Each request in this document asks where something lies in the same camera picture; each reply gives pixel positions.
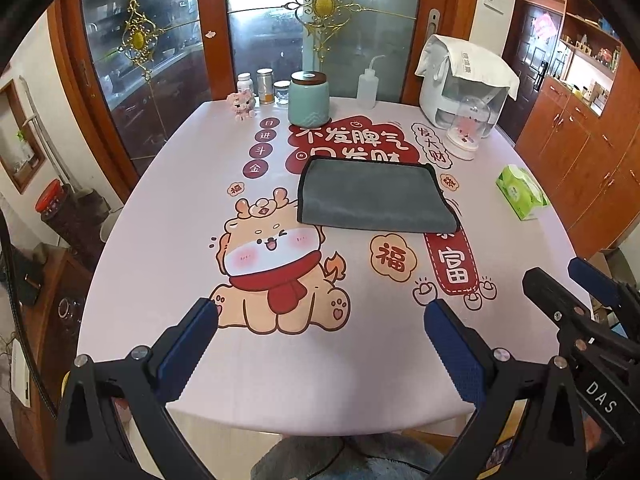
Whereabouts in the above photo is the wooden cabinet with shelves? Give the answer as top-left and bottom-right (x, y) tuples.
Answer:
(515, 0), (640, 258)

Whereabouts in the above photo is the wooden side cabinet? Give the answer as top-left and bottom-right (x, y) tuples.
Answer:
(10, 245), (96, 480)

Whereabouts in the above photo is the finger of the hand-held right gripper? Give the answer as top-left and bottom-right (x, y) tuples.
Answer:
(522, 267), (601, 356)
(567, 256), (640, 321)

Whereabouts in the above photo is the white countertop appliance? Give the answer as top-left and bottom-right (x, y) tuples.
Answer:
(417, 35), (503, 138)

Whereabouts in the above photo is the wooden wall niche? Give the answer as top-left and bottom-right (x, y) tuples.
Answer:
(0, 80), (47, 195)

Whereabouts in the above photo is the pink toy figurine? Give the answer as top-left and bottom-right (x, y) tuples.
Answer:
(227, 91), (257, 122)

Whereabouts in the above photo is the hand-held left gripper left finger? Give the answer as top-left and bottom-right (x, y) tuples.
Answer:
(52, 297), (223, 480)

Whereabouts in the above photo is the celadon canister with wooden lid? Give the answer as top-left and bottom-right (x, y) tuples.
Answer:
(287, 72), (331, 127)

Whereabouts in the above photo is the printed cartoon tablecloth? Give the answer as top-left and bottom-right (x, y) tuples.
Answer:
(75, 95), (596, 433)

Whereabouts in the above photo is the grey towel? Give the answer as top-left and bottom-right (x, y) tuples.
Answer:
(296, 156), (461, 235)

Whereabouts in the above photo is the grey fluffy cushion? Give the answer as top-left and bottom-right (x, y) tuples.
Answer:
(250, 432), (446, 480)

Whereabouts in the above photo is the jar with red lid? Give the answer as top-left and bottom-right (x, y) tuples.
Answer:
(35, 179), (76, 221)

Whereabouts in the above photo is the clear plastic squeeze bottle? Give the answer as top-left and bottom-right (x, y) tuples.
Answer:
(356, 55), (387, 109)

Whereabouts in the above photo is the dark entrance door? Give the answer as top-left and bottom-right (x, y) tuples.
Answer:
(502, 0), (563, 108)

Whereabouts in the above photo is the green tissue pack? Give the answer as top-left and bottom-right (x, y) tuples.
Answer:
(496, 165), (551, 222)

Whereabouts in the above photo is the white cloth cover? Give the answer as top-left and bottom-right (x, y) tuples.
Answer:
(415, 34), (521, 101)

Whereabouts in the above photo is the glass door with gold ornament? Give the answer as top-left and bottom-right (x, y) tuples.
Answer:
(197, 0), (451, 108)
(60, 0), (226, 186)

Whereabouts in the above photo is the glass dome with pink figure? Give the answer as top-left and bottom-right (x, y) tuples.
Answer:
(446, 95), (490, 161)

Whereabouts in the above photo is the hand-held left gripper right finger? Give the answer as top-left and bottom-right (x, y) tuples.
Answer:
(422, 297), (588, 480)

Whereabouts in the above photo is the glass jar with metal lid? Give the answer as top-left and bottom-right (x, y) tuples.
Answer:
(256, 68), (276, 106)

